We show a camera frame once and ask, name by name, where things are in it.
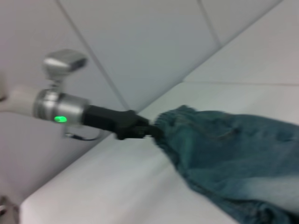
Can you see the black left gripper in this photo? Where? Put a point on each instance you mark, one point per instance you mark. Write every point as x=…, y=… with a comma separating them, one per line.
x=109, y=121

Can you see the blue denim shorts with patch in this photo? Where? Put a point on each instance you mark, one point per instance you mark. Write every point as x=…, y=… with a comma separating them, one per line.
x=233, y=163

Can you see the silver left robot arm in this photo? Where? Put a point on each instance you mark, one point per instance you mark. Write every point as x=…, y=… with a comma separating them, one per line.
x=65, y=109

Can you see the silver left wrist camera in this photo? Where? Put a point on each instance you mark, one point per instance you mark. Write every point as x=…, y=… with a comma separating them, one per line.
x=63, y=61

